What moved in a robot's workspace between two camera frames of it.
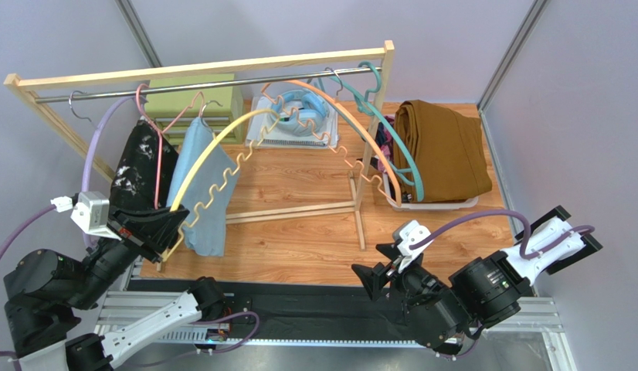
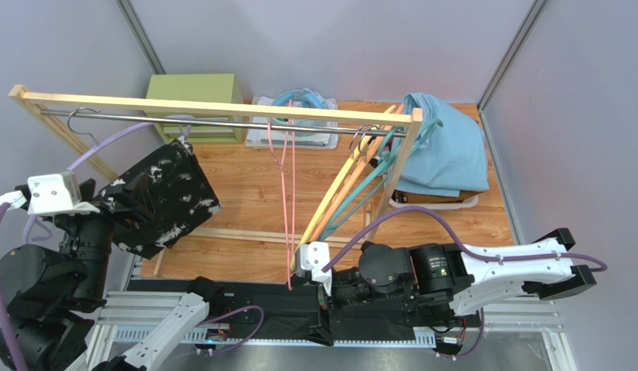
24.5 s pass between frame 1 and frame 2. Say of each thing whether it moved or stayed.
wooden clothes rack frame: moved
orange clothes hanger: moved
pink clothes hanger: moved
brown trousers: moved
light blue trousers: moved
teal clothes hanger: moved
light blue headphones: stayed
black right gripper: moved
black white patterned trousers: moved
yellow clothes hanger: moved
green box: stayed
